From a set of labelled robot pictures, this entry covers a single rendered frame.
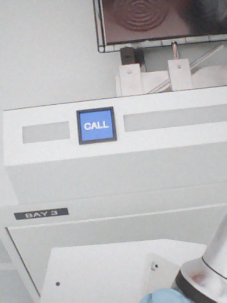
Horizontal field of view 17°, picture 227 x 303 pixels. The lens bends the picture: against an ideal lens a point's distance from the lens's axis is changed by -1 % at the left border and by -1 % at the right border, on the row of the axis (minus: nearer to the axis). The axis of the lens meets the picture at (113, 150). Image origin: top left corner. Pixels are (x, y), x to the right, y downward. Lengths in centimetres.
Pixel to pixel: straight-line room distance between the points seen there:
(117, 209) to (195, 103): 25
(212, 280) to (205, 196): 52
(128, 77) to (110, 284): 33
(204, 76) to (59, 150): 29
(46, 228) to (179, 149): 33
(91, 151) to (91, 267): 19
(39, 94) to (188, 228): 36
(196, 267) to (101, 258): 41
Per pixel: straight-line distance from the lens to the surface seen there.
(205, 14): 134
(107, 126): 115
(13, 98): 136
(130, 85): 125
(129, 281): 120
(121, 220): 136
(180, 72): 126
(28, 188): 122
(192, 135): 115
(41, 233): 138
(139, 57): 135
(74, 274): 121
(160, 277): 107
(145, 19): 134
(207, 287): 80
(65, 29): 143
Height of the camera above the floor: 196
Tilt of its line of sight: 62 degrees down
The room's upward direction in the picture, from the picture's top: 7 degrees counter-clockwise
